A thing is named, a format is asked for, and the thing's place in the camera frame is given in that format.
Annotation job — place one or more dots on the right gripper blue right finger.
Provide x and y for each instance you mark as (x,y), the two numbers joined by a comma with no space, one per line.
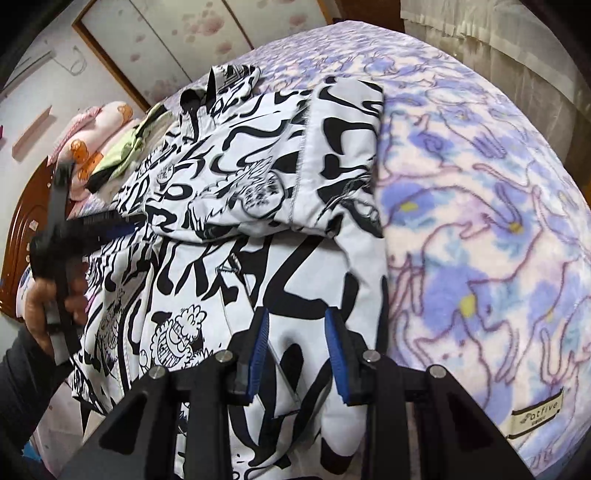
(337,338)

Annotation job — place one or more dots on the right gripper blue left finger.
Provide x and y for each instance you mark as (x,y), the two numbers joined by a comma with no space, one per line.
(255,351)

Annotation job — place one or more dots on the black white graffiti jacket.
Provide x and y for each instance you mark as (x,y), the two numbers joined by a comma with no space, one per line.
(252,200)

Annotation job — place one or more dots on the green black folded clothes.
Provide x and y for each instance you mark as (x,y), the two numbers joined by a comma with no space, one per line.
(131,148)

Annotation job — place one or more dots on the person left hand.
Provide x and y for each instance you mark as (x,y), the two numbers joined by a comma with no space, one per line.
(41,311)

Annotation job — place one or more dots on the brown wooden headboard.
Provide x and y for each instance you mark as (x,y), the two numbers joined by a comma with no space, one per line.
(29,217)

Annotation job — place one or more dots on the pink bear print quilt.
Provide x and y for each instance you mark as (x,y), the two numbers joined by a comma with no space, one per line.
(87,138)

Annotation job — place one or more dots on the purple floral bed blanket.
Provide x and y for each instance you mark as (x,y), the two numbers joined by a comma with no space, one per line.
(487,235)

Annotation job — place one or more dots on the white floral wardrobe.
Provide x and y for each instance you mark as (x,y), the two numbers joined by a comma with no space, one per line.
(153,48)

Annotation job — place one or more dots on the beige lace covered furniture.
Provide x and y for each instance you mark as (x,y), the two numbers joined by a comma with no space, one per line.
(509,46)

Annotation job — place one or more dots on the pink wall shelf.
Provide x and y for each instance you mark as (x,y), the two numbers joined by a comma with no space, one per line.
(29,132)

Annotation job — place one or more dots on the white wall air conditioner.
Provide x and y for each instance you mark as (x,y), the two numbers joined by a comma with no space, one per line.
(28,65)

